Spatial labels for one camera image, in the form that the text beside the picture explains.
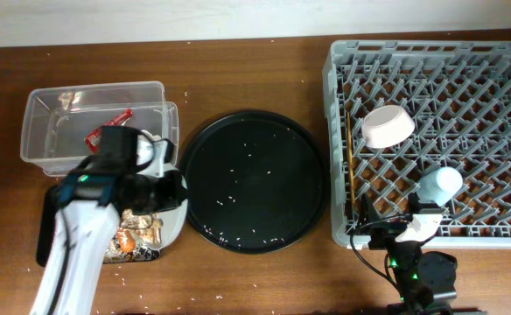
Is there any blue plastic cup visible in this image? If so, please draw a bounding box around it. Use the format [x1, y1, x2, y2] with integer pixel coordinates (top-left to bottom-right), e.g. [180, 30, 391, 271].
[416, 167, 463, 207]

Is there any grey plate with leftovers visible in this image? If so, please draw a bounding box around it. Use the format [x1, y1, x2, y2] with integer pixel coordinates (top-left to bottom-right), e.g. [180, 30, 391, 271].
[145, 162, 188, 250]

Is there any orange carrot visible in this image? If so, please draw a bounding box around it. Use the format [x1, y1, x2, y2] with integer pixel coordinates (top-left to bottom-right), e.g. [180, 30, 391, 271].
[116, 229, 136, 253]

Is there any pink white bowl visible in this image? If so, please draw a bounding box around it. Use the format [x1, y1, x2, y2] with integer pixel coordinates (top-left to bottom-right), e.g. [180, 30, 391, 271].
[361, 105, 416, 149]

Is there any red snack wrapper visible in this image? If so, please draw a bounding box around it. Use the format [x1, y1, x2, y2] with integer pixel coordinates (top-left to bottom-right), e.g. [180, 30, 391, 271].
[84, 108, 134, 153]

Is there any wooden chopstick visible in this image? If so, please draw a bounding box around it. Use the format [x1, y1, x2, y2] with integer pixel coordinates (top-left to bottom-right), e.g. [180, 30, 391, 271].
[346, 112, 355, 209]

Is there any white tissue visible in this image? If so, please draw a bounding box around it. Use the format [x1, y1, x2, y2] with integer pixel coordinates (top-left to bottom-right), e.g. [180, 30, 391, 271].
[137, 129, 162, 165]

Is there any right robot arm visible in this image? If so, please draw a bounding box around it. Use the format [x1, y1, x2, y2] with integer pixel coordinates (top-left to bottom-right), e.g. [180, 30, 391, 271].
[354, 192, 458, 314]

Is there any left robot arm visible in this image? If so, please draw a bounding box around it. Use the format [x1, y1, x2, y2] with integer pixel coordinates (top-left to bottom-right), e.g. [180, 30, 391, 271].
[31, 164, 188, 314]

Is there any grey dishwasher rack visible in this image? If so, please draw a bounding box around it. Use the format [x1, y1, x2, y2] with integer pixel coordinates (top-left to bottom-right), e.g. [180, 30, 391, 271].
[322, 40, 511, 249]

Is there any food leftovers pile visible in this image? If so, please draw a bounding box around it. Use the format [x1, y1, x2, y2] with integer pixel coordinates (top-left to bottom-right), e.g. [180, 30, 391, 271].
[103, 209, 163, 263]

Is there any round black serving tray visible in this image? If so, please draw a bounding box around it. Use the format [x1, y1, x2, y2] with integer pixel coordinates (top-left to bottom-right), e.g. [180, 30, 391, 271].
[178, 110, 330, 255]

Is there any black rectangular tray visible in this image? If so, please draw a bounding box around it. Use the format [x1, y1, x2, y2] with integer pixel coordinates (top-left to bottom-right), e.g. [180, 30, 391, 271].
[36, 185, 59, 267]

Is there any clear plastic bin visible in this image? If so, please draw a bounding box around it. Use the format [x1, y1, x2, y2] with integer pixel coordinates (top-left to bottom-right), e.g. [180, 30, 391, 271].
[20, 81, 179, 177]

